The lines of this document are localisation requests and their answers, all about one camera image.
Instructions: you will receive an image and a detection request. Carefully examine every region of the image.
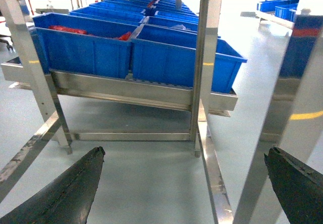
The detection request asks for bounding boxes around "blue plastic bin left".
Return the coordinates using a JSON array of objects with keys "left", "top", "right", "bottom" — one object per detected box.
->
[{"left": 29, "top": 13, "right": 137, "bottom": 79}]

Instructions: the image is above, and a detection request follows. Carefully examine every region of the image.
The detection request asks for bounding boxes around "blue plastic bin right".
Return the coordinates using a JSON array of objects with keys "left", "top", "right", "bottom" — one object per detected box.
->
[{"left": 131, "top": 25, "right": 247, "bottom": 93}]

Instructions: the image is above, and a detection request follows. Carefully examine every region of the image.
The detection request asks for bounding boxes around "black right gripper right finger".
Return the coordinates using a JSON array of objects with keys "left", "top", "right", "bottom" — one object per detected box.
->
[{"left": 264, "top": 147, "right": 322, "bottom": 223}]

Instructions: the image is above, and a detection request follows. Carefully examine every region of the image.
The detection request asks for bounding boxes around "blue bins side shelf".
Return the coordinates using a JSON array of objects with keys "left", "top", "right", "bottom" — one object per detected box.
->
[{"left": 241, "top": 0, "right": 307, "bottom": 29}]

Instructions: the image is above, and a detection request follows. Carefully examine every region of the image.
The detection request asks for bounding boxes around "stainless steel rack frame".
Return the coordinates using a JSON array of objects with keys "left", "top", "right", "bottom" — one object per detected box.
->
[{"left": 1, "top": 0, "right": 238, "bottom": 223}]

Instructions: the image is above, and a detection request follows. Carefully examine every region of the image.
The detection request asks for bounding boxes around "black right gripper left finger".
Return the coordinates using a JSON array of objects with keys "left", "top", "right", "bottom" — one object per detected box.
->
[{"left": 1, "top": 146, "right": 105, "bottom": 223}]

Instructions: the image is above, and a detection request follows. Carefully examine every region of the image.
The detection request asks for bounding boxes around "blue plastic bin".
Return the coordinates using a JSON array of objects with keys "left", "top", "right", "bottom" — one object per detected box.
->
[
  {"left": 131, "top": 25, "right": 247, "bottom": 93},
  {"left": 29, "top": 13, "right": 137, "bottom": 79}
]

